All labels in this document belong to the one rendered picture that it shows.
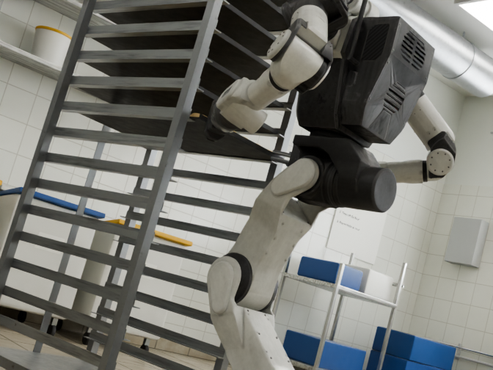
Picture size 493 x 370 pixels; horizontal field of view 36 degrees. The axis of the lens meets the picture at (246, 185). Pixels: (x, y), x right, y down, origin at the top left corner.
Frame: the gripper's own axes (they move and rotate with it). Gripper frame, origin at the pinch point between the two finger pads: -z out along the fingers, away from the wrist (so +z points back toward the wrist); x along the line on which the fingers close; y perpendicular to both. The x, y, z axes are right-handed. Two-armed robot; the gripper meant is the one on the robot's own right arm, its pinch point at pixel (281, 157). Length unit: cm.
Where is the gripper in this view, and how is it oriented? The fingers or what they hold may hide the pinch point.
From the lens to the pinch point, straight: 238.9
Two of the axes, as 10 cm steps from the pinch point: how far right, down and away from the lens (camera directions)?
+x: 2.6, -9.5, 1.5
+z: 9.5, 2.3, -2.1
